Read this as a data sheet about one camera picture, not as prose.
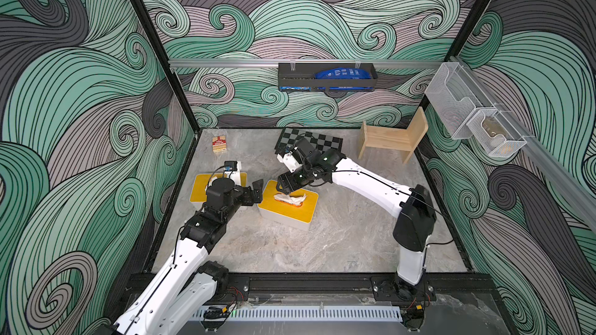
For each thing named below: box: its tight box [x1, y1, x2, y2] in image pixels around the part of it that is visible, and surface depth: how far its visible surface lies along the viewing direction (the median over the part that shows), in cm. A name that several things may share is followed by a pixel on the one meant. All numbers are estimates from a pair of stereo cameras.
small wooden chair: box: [357, 106, 429, 164], surface depth 105 cm
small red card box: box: [211, 135, 228, 153], surface depth 116 cm
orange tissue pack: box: [273, 193, 308, 208], surface depth 83 cm
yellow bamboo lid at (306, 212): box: [257, 179, 319, 224], surface depth 85 cm
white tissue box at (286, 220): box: [256, 199, 319, 232], surface depth 83 cm
